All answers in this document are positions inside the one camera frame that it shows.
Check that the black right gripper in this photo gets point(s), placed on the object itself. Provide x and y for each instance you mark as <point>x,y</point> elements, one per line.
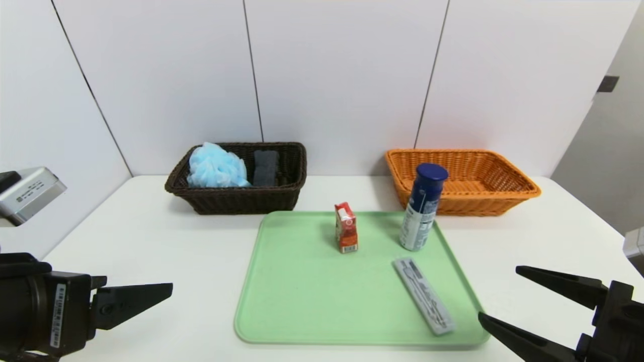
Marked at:
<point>620,314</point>

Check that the clear plastic compass case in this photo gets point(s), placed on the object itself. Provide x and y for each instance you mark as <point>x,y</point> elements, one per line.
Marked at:
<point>423,296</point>

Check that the light blue bath loofah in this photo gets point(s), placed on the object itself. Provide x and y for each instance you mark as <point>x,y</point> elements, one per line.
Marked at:
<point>216,168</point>

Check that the blue white spray can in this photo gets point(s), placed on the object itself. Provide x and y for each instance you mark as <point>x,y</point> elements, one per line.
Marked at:
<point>420,211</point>

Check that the dark brown wicker basket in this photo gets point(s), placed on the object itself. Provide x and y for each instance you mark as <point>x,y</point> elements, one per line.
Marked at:
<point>236,201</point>

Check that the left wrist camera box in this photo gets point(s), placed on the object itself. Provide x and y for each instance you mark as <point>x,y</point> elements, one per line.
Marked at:
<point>30,196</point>

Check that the black wall bracket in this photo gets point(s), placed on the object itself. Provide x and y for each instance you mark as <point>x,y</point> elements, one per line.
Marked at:
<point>608,84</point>

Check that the light green plastic tray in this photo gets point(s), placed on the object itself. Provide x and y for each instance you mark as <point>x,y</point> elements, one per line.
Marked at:
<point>312,301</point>

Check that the red milk carton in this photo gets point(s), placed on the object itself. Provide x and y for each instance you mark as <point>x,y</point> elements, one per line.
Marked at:
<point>346,231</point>

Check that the orange wicker basket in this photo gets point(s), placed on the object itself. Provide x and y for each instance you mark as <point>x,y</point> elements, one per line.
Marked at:
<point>473,203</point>

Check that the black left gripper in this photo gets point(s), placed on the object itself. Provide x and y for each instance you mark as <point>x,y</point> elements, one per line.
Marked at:
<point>64,314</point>

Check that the dark grey towel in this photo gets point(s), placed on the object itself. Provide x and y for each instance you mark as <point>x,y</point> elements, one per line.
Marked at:
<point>265,168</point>

